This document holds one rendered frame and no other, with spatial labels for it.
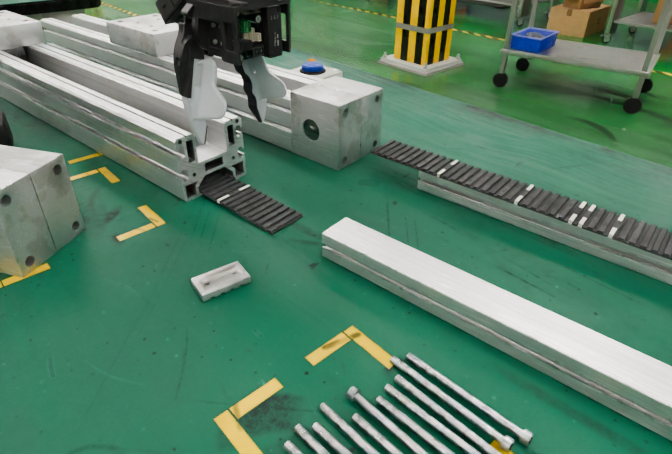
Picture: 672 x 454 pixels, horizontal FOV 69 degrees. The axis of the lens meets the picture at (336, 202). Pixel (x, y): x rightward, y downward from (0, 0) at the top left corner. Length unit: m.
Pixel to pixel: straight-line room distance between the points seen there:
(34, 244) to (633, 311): 0.58
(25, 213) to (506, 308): 0.46
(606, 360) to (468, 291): 0.11
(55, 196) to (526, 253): 0.50
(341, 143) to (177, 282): 0.29
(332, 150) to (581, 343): 0.40
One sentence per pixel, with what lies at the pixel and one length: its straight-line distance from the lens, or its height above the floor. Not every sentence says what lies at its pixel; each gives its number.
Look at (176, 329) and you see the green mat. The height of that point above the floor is 0.78.
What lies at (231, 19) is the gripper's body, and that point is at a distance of 0.48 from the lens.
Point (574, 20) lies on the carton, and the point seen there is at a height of 0.15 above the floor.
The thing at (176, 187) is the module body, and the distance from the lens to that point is 0.64.
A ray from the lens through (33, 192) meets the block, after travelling 0.56.
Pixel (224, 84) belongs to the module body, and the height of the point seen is 0.85.
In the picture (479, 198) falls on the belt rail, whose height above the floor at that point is 0.80.
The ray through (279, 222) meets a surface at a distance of 0.57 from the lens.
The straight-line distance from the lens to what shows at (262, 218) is 0.58.
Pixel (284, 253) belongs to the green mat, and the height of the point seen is 0.78.
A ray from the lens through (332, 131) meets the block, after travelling 0.67.
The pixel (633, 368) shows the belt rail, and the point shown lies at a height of 0.81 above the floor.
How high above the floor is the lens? 1.10
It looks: 31 degrees down
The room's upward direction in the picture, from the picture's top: 1 degrees clockwise
